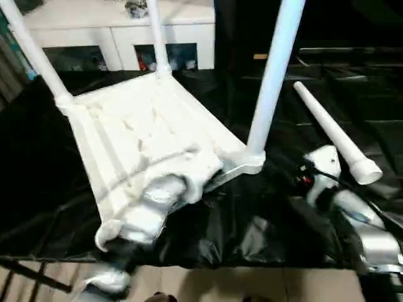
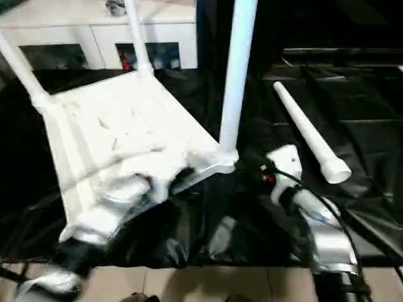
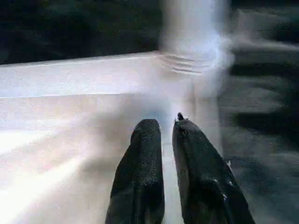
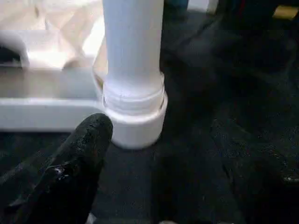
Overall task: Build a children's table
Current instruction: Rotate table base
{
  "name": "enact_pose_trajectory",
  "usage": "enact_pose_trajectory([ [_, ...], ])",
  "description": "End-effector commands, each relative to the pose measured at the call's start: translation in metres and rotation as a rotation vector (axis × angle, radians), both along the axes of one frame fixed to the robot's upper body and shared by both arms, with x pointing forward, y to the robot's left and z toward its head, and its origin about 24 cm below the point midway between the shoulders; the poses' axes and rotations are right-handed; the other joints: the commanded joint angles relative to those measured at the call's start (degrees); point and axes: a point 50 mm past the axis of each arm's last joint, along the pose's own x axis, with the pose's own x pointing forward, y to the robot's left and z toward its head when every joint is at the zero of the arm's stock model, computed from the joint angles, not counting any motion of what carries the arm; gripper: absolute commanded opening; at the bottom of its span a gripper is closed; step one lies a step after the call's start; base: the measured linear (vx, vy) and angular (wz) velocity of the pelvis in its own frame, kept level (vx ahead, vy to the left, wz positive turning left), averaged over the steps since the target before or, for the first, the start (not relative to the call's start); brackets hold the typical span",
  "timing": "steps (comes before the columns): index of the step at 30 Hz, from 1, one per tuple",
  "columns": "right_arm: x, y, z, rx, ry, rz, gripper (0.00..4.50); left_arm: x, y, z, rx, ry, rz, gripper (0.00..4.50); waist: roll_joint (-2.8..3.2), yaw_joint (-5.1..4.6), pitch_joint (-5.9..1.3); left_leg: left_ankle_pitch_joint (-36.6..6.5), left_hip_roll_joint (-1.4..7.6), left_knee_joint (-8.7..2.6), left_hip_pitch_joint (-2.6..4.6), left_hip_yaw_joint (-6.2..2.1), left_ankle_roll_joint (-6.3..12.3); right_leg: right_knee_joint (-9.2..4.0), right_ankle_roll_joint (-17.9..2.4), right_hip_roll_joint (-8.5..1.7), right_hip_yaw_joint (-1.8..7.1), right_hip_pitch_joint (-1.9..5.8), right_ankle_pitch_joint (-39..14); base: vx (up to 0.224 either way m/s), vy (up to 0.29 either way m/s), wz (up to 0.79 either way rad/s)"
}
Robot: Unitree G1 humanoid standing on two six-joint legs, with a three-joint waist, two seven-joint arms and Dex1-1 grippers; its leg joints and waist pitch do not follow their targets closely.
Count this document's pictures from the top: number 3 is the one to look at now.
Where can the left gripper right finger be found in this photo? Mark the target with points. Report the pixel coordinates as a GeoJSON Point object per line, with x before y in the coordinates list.
{"type": "Point", "coordinates": [203, 182]}

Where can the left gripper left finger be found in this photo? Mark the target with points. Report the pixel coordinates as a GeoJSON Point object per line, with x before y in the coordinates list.
{"type": "Point", "coordinates": [140, 175]}

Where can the white plastic table top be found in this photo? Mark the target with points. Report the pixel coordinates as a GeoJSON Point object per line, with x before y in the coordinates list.
{"type": "Point", "coordinates": [46, 116]}

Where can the white plastic table leg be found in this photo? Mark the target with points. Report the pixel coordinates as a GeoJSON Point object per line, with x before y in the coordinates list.
{"type": "Point", "coordinates": [191, 35]}

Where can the black work mat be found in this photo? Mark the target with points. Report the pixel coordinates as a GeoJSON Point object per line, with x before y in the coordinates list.
{"type": "Point", "coordinates": [70, 23]}

